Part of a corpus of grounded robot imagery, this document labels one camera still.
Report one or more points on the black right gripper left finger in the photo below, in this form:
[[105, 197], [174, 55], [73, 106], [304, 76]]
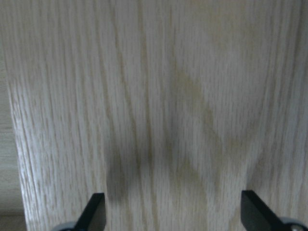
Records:
[[93, 217]]

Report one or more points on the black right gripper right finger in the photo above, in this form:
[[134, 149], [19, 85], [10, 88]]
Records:
[[257, 216]]

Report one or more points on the wooden drawer cabinet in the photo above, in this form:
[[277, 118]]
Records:
[[169, 107]]

